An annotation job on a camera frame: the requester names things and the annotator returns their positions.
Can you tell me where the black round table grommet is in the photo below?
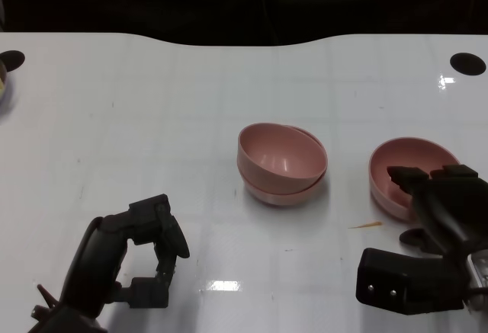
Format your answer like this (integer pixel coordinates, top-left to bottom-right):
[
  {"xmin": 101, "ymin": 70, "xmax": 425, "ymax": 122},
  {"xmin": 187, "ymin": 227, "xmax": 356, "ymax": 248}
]
[
  {"xmin": 0, "ymin": 50, "xmax": 26, "ymax": 72},
  {"xmin": 449, "ymin": 53, "xmax": 487, "ymax": 76}
]

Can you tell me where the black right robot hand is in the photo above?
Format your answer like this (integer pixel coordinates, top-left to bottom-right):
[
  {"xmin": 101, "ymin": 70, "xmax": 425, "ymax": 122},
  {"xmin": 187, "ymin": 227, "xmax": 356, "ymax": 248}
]
[{"xmin": 386, "ymin": 164, "xmax": 488, "ymax": 258}]

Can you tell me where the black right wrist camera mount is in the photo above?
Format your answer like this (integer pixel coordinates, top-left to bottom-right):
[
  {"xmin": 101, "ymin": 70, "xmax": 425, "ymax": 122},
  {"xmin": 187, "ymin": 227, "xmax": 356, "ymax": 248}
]
[{"xmin": 355, "ymin": 248, "xmax": 472, "ymax": 315}]

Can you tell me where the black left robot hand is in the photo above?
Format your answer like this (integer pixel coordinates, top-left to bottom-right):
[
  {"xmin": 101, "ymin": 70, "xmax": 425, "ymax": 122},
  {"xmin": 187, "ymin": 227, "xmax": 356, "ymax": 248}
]
[{"xmin": 59, "ymin": 194, "xmax": 191, "ymax": 317}]

